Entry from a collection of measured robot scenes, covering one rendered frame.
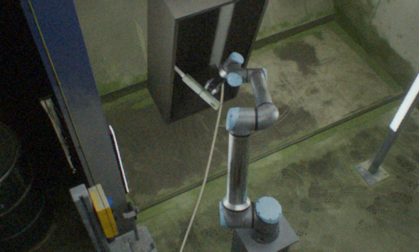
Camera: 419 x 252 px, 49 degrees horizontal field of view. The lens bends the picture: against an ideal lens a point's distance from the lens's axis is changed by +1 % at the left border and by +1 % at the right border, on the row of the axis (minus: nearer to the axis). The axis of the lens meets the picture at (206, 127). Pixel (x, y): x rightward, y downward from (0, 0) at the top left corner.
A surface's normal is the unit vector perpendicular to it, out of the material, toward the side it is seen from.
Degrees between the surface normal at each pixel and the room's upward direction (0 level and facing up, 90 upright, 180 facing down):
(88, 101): 90
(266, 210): 5
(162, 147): 0
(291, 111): 0
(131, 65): 57
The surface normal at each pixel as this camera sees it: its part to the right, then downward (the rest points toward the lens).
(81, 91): 0.46, 0.72
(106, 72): 0.39, 0.27
